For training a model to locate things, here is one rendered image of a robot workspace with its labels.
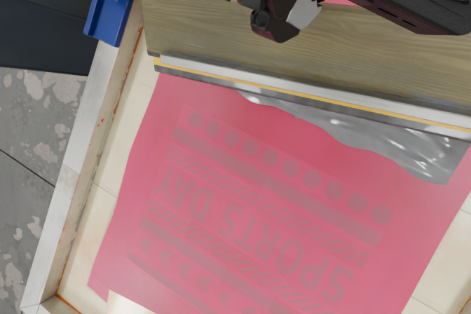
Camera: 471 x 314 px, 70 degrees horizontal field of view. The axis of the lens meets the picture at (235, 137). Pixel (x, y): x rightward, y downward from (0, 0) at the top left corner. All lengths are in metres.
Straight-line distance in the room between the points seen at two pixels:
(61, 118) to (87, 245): 1.48
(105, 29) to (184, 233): 0.30
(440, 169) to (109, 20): 0.44
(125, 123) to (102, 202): 0.14
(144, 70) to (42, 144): 1.71
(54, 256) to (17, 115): 1.75
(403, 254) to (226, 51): 0.30
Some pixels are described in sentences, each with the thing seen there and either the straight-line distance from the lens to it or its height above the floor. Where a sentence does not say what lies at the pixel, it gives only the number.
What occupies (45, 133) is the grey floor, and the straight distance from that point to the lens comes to 2.17.
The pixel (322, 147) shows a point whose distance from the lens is 0.42.
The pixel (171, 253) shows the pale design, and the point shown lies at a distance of 0.54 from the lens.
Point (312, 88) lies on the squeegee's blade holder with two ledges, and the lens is 0.32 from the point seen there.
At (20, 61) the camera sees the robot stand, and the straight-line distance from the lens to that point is 0.91.
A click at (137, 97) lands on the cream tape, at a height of 0.96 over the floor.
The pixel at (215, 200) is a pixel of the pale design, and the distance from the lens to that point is 0.48.
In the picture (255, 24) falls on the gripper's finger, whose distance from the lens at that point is 0.20.
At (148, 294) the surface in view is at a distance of 0.59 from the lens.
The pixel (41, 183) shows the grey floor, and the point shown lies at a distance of 2.24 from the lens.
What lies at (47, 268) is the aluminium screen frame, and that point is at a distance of 0.67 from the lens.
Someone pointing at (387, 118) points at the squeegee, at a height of 1.03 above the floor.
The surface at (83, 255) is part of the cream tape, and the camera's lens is 0.65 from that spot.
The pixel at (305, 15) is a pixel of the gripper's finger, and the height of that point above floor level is 1.13.
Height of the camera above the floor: 1.37
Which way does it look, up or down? 68 degrees down
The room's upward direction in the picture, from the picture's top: 103 degrees counter-clockwise
